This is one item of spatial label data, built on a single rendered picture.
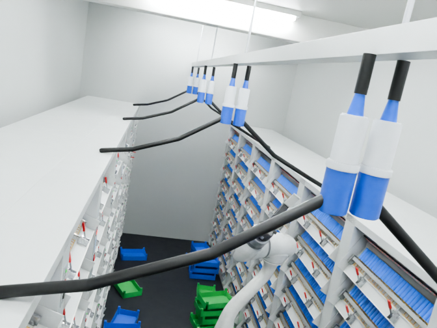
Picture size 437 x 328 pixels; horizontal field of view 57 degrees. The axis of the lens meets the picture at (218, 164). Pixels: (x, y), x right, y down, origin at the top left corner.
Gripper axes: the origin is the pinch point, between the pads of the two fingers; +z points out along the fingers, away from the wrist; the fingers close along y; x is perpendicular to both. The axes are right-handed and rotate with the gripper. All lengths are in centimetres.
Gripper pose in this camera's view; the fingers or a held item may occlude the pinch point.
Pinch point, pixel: (289, 208)
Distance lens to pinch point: 150.5
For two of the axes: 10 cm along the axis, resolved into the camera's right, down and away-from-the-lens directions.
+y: 4.8, -5.3, 7.0
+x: 7.7, 6.3, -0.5
